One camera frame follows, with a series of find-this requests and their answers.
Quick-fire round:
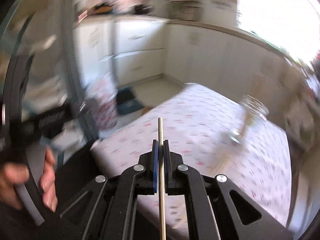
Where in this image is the wooden chopstick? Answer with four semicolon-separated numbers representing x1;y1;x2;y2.
158;118;167;240

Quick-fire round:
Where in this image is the cherry print tablecloth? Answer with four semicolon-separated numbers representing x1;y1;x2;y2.
92;83;292;239

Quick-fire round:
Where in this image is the dark blue dustpan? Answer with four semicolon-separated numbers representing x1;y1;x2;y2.
116;87;144;115

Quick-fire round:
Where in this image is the clear glass jar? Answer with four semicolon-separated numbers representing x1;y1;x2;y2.
229;95;269;145

